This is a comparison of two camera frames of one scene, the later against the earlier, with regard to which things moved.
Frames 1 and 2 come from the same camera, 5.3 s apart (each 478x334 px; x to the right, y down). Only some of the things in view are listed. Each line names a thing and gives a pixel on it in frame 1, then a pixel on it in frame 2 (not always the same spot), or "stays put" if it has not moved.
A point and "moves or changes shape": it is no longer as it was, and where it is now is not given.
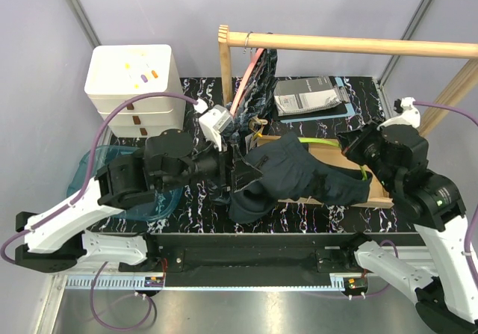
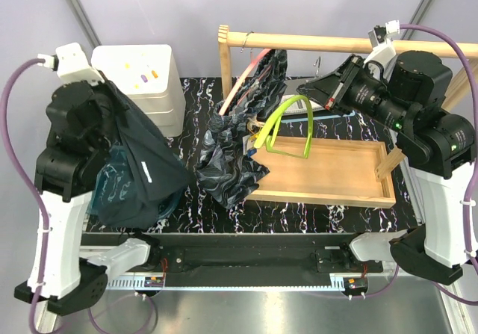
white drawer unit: x=116 y=72 stays put
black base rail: x=256 y=259 stays put
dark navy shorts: x=288 y=169 → x=157 y=184
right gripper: x=352 y=141 → x=328 y=89
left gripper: x=243 y=172 → x=106 y=88
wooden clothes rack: x=452 y=51 stays put
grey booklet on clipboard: x=343 y=108 stays put
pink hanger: x=257 y=54 moves or changes shape
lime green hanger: x=334 y=142 → x=269 y=128
